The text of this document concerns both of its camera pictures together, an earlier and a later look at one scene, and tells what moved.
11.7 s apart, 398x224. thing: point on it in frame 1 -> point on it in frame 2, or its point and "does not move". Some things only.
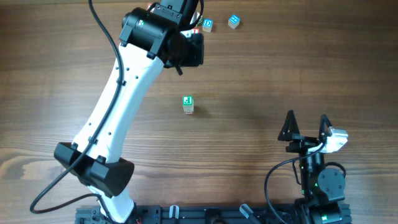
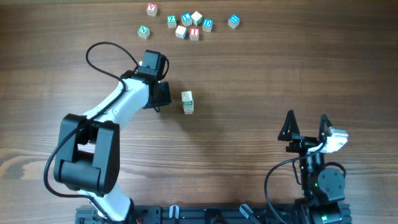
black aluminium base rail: x=178 y=214 does not move
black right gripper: x=301 y=143 does not move
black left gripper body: x=192 y=53 -> x=165 y=98
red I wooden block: x=195 y=30 does not move
